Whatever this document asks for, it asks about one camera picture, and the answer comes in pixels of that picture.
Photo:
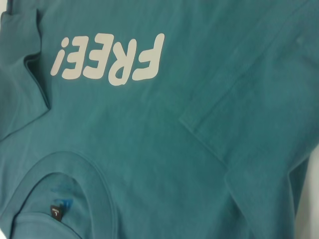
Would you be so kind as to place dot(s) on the teal t-shirt with FREE print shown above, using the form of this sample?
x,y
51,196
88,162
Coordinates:
x,y
174,124

